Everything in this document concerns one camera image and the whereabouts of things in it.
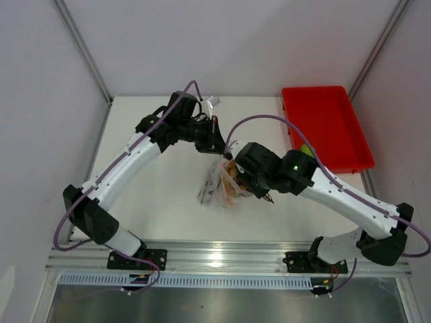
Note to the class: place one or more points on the red plastic bin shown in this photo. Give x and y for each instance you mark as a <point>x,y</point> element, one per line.
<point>325,116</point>

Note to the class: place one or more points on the brown longan fruit bunch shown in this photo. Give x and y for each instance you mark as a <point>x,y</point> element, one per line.
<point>233,186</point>

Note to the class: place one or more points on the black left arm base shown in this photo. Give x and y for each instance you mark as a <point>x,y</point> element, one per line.
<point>158,257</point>

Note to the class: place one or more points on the aluminium front rail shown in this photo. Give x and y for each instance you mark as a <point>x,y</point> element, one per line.
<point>190,257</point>

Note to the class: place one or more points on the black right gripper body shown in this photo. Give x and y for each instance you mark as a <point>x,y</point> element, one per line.
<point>258,184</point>

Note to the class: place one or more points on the green custard apple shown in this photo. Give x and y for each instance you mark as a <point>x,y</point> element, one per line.
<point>306,149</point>

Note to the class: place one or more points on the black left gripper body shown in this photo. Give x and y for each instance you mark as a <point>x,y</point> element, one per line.
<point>196,132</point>

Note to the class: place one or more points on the white slotted cable duct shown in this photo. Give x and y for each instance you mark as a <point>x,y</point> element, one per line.
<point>191,281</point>

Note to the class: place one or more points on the aluminium corner post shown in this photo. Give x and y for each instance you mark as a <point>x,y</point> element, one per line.
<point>81,47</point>
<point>390,26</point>

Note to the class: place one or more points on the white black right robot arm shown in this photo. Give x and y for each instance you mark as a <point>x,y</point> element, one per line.
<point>380,236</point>

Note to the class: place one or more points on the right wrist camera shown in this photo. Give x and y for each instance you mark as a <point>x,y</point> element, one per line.
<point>234,149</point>

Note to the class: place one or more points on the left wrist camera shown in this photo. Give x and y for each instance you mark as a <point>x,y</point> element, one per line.
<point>208,104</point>

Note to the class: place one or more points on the aluminium corner post left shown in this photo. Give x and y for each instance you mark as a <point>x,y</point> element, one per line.
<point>81,47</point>

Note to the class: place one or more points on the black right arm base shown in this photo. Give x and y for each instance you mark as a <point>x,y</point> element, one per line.
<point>300,262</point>

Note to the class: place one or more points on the clear pink-dotted zip bag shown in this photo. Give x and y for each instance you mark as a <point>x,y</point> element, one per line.
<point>211,191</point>

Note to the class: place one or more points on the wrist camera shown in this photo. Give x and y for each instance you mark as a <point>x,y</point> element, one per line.
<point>208,104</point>
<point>234,149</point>

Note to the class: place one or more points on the aluminium corner post right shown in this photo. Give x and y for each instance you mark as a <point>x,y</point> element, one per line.
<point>390,26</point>

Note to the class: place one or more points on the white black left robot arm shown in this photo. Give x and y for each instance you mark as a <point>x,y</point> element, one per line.
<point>88,206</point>

